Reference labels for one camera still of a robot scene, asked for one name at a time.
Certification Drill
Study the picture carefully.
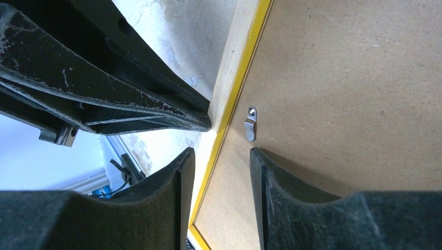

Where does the brown cardboard backing board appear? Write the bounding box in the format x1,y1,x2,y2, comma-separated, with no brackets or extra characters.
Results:
195,1,441,249

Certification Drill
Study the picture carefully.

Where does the aluminium rail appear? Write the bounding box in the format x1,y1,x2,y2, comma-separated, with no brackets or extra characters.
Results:
49,136,146,199

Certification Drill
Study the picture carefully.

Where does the small metal frame clip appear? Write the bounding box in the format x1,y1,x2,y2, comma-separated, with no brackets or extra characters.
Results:
244,106,257,142

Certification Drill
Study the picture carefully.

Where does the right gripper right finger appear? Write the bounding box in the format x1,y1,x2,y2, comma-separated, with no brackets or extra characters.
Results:
250,147,441,249

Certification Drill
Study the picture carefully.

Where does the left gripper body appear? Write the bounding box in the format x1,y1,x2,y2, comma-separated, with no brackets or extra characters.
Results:
0,0,115,148

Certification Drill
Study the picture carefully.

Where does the yellow picture frame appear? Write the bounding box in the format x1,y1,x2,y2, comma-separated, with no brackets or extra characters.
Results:
188,0,273,249

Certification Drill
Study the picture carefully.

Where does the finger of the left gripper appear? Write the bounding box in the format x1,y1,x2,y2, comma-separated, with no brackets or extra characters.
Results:
1,3,212,135
65,1,210,113

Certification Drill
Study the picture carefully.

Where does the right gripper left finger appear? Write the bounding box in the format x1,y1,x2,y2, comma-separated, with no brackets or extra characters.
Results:
1,147,195,249

